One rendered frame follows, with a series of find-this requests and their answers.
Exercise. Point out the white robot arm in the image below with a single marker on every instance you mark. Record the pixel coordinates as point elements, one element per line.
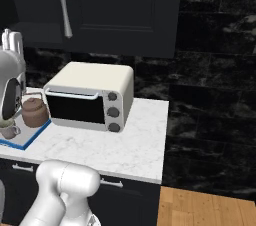
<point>66,183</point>

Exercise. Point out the grey mug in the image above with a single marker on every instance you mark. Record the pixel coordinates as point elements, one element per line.
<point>7,132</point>

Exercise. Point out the dark base cabinet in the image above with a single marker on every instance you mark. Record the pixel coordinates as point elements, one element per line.
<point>133,203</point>

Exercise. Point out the brown kettle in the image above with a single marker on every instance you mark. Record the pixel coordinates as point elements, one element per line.
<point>34,113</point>

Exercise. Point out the dark wall cabinet door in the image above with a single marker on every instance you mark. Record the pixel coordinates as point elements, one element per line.
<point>126,6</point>

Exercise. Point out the cream toaster oven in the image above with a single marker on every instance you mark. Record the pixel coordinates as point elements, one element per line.
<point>93,78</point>

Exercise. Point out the black toaster oven door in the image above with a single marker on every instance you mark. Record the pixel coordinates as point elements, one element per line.
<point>75,108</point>

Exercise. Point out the grey toaster oven knob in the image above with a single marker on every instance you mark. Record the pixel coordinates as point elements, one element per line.
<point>114,127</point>
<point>113,112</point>
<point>112,96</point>

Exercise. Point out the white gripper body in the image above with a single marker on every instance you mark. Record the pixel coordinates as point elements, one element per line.
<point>15,41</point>

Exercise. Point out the blue-rimmed grey tray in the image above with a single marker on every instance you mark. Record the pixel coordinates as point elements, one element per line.
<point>30,134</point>

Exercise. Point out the dark wall cabinet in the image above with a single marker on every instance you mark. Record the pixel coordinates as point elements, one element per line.
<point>33,3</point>

